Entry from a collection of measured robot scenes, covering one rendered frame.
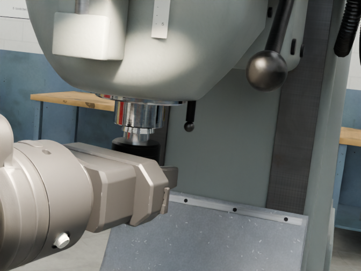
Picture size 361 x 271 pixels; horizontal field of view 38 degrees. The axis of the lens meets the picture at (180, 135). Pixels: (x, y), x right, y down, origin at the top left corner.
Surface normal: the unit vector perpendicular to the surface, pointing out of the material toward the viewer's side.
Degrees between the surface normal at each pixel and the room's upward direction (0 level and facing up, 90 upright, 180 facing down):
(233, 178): 90
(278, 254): 63
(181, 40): 104
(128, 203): 90
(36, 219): 86
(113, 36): 90
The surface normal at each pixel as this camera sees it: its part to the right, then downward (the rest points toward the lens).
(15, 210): 0.22, 0.00
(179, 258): -0.23, -0.33
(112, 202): 0.84, 0.17
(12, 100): -0.29, 0.12
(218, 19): 0.51, 0.43
